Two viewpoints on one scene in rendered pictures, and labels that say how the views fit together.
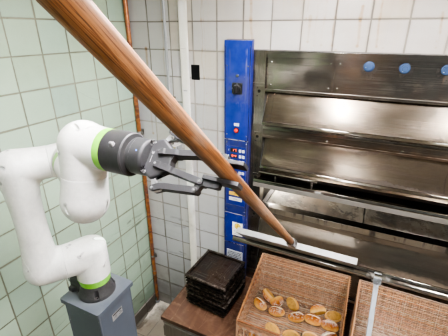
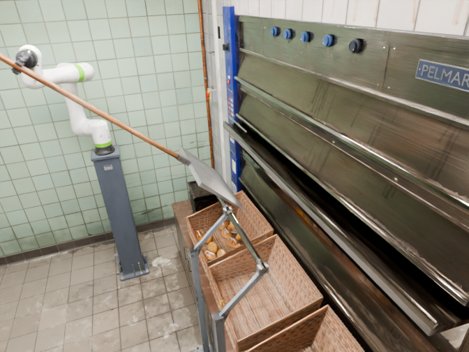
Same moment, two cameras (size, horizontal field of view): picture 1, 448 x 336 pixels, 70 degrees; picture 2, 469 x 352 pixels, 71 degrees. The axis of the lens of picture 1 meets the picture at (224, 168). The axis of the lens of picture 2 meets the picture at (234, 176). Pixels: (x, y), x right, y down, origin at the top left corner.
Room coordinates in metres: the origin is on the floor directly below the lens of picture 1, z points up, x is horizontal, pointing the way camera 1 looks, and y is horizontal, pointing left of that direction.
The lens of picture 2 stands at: (0.12, -1.84, 2.21)
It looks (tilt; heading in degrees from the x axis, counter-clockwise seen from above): 29 degrees down; 46
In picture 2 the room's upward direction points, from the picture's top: 3 degrees counter-clockwise
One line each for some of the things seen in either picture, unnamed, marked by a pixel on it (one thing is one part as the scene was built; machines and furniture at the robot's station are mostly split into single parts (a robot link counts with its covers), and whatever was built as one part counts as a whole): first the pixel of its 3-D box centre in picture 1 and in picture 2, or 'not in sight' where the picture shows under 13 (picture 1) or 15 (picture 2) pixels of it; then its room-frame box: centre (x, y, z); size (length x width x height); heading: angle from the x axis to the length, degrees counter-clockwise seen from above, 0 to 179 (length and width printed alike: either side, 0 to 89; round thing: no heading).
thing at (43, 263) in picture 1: (35, 220); (75, 100); (0.96, 0.66, 1.59); 0.16 x 0.13 x 0.53; 119
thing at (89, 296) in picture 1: (86, 279); (104, 145); (1.06, 0.58, 1.23); 0.26 x 0.15 x 0.06; 65
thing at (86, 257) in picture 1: (87, 261); (98, 132); (1.03, 0.54, 1.36); 0.16 x 0.13 x 0.19; 119
